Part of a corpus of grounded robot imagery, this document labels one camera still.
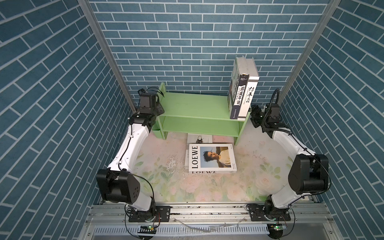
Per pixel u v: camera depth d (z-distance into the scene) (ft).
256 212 2.43
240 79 1.99
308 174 1.50
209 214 2.47
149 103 1.93
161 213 2.39
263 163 3.06
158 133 3.16
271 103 2.19
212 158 2.78
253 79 1.99
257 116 2.66
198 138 3.24
